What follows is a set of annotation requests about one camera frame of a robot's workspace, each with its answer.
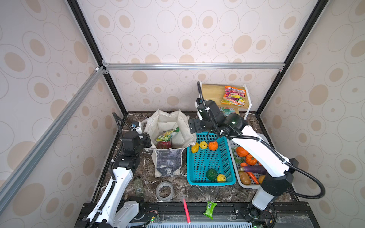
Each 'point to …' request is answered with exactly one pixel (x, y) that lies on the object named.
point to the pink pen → (186, 211)
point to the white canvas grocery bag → (168, 161)
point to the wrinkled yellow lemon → (195, 148)
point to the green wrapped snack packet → (209, 209)
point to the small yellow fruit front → (221, 178)
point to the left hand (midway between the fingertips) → (149, 131)
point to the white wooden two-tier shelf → (215, 92)
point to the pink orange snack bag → (234, 96)
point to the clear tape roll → (161, 184)
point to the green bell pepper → (212, 174)
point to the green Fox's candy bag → (226, 111)
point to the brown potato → (244, 177)
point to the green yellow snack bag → (166, 136)
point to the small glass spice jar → (138, 187)
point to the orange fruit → (213, 146)
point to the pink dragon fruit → (164, 145)
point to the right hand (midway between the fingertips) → (197, 120)
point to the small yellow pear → (203, 145)
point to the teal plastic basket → (220, 160)
